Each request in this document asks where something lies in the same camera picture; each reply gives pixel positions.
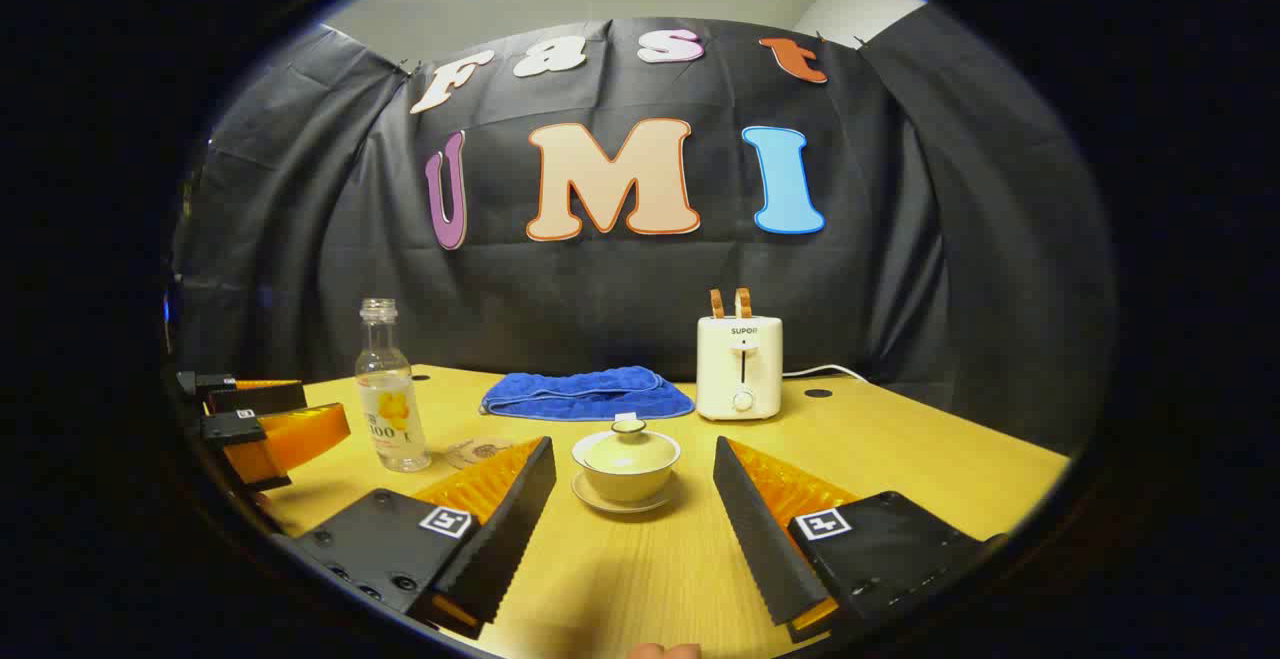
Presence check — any blue towel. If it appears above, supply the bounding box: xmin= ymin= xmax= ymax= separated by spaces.
xmin=480 ymin=366 xmax=696 ymax=426

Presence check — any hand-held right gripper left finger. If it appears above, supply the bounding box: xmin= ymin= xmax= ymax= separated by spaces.
xmin=275 ymin=436 xmax=558 ymax=640

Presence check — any cream teacup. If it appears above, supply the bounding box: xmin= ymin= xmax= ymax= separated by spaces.
xmin=572 ymin=431 xmax=682 ymax=505

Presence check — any white power cable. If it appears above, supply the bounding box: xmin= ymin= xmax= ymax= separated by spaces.
xmin=782 ymin=364 xmax=871 ymax=385

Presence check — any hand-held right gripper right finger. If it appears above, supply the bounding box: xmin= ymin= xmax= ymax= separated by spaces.
xmin=713 ymin=436 xmax=1006 ymax=645

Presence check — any white toaster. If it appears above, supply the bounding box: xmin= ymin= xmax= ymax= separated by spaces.
xmin=697 ymin=316 xmax=784 ymax=422

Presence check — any clear water bottle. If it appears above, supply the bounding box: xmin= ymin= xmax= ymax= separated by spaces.
xmin=355 ymin=299 xmax=433 ymax=473

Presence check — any cream saucer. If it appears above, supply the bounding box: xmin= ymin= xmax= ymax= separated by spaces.
xmin=572 ymin=469 xmax=681 ymax=515

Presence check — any round brown coaster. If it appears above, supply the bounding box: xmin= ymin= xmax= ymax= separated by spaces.
xmin=445 ymin=436 xmax=513 ymax=470

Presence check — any cream teacup lid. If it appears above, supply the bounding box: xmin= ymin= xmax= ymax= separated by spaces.
xmin=583 ymin=419 xmax=671 ymax=474

